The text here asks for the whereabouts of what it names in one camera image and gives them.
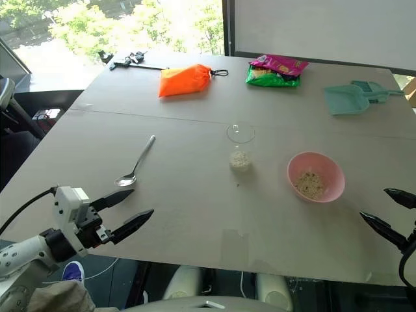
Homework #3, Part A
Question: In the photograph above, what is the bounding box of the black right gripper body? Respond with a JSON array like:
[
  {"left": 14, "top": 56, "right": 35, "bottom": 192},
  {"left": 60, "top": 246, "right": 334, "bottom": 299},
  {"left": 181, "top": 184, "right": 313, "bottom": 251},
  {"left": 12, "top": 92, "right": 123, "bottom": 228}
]
[{"left": 404, "top": 226, "right": 416, "bottom": 254}]

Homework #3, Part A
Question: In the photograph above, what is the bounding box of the grey chair armrest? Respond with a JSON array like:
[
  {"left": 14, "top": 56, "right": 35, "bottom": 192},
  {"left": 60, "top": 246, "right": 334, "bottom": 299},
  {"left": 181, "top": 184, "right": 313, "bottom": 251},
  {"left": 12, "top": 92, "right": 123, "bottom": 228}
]
[{"left": 0, "top": 75, "right": 16, "bottom": 109}]

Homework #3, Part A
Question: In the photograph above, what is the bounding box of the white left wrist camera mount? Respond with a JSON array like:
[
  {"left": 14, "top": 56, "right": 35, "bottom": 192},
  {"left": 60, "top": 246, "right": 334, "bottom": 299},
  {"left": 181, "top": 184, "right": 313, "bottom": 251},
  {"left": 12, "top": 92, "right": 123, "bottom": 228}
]
[{"left": 53, "top": 185, "right": 90, "bottom": 257}]

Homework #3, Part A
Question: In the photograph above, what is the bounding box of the beige cloth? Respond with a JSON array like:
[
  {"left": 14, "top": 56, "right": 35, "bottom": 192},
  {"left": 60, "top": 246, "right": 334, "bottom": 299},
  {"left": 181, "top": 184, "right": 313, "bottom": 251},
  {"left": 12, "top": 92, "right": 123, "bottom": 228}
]
[{"left": 24, "top": 279, "right": 120, "bottom": 312}]

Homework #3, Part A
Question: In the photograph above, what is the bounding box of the white rounded robot leg cover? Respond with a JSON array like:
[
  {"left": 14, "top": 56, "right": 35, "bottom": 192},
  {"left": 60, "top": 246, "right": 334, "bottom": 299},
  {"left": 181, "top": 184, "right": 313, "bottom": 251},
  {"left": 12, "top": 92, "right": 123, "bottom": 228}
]
[
  {"left": 254, "top": 272, "right": 294, "bottom": 311},
  {"left": 161, "top": 265, "right": 203, "bottom": 302}
]

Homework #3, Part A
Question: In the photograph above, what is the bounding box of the pink plastic bowl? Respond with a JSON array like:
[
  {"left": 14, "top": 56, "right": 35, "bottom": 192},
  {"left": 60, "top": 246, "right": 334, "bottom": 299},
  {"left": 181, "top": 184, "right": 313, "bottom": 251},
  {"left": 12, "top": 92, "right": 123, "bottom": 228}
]
[{"left": 287, "top": 151, "right": 346, "bottom": 203}]

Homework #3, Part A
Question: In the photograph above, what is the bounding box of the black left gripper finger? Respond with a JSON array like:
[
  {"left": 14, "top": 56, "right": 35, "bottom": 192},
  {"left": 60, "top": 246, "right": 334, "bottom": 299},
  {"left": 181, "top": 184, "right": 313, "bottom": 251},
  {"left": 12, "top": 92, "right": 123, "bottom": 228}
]
[
  {"left": 89, "top": 188, "right": 135, "bottom": 212},
  {"left": 110, "top": 209, "right": 155, "bottom": 246}
]

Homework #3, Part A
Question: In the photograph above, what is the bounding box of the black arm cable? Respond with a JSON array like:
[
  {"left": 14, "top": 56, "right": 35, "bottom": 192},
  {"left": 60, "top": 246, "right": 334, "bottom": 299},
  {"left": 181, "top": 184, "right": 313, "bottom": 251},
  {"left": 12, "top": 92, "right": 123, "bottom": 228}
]
[
  {"left": 398, "top": 242, "right": 416, "bottom": 288},
  {"left": 0, "top": 187, "right": 59, "bottom": 235}
]

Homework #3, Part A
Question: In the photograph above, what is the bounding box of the pink snack packet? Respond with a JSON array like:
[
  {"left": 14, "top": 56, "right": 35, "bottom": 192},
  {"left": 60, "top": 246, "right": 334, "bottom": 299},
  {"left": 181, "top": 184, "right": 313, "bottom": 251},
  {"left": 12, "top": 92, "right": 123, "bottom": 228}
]
[{"left": 248, "top": 54, "right": 309, "bottom": 78}]

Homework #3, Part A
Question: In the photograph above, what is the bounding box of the green snack packet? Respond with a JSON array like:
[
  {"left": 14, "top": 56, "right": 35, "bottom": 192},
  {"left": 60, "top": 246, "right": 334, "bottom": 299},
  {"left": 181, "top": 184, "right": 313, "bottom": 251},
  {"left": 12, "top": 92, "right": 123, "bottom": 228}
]
[{"left": 245, "top": 64, "right": 302, "bottom": 88}]

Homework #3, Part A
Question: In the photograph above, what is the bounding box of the white board panel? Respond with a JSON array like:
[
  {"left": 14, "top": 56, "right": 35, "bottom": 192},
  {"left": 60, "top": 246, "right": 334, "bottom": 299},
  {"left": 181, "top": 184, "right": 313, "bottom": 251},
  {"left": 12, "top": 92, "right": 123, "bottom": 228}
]
[{"left": 233, "top": 0, "right": 416, "bottom": 74}]

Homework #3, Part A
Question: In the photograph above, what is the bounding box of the clear plastic cup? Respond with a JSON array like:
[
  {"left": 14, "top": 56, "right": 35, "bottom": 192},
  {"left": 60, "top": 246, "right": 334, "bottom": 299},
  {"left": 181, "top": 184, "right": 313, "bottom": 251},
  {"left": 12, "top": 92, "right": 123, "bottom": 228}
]
[{"left": 226, "top": 123, "right": 256, "bottom": 174}]

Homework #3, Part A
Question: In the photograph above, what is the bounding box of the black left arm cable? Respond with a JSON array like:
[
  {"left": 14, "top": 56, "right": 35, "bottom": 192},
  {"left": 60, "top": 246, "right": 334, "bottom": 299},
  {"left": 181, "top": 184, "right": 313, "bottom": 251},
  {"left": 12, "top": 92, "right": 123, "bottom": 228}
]
[{"left": 0, "top": 187, "right": 59, "bottom": 235}]

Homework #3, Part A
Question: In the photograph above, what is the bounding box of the dark window frame post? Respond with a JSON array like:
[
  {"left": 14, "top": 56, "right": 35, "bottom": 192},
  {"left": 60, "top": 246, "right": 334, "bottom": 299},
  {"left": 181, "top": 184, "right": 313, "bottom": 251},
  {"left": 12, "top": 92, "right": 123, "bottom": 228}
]
[{"left": 222, "top": 0, "right": 236, "bottom": 57}]

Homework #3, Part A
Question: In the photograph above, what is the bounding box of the orange drawstring bag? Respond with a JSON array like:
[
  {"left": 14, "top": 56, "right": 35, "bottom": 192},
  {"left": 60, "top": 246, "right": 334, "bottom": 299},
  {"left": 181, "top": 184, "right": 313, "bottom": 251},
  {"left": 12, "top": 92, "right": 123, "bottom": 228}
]
[{"left": 158, "top": 63, "right": 229, "bottom": 98}]

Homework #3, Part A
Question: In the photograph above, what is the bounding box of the teal hand brush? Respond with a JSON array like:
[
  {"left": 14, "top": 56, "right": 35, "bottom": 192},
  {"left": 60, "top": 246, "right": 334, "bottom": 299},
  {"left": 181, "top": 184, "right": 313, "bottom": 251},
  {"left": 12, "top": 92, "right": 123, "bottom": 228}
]
[{"left": 350, "top": 80, "right": 406, "bottom": 105}]

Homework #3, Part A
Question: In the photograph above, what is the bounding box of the teal plastic dustpan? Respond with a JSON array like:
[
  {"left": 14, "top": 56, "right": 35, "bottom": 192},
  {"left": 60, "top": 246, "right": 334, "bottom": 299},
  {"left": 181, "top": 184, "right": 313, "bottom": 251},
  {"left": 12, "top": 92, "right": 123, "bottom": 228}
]
[{"left": 323, "top": 83, "right": 371, "bottom": 116}]

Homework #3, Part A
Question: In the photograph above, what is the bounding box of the blue shoe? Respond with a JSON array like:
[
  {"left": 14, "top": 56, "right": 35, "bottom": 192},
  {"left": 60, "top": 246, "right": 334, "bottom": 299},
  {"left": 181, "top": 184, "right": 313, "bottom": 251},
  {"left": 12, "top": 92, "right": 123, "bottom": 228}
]
[{"left": 61, "top": 261, "right": 86, "bottom": 287}]

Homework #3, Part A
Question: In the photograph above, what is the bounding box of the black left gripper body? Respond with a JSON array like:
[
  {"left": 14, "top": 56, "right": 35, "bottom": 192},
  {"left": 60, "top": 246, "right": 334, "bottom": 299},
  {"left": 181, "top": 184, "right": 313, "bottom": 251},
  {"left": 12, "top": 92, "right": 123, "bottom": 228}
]
[{"left": 77, "top": 205, "right": 115, "bottom": 250}]

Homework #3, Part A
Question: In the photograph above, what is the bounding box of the black long-handled tool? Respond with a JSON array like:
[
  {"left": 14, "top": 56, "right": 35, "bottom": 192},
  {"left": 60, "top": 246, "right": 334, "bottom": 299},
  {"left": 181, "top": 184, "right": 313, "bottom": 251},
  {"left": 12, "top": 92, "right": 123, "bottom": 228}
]
[{"left": 109, "top": 51, "right": 170, "bottom": 72}]

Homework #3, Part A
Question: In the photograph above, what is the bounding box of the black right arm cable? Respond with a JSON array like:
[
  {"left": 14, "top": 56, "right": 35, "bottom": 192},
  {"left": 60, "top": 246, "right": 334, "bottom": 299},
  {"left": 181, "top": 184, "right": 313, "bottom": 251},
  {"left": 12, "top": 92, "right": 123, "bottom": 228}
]
[{"left": 398, "top": 242, "right": 416, "bottom": 288}]

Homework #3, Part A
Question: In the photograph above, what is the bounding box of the silver metal spoon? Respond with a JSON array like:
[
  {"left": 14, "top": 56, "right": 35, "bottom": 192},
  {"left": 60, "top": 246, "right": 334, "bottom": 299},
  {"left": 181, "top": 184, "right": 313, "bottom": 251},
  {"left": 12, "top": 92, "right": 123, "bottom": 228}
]
[{"left": 114, "top": 135, "right": 157, "bottom": 188}]

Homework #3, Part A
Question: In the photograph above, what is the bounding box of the thin white cable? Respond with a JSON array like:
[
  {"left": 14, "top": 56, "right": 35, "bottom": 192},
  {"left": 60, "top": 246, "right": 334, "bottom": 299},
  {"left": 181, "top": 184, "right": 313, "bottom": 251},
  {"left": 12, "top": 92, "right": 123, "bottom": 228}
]
[{"left": 41, "top": 257, "right": 120, "bottom": 286}]

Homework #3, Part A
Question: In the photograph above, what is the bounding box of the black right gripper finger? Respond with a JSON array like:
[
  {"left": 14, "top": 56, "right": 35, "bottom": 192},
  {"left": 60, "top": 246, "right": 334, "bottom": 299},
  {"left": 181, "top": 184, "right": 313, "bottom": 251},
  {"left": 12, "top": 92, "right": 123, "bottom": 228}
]
[
  {"left": 383, "top": 187, "right": 416, "bottom": 211},
  {"left": 359, "top": 211, "right": 410, "bottom": 252}
]

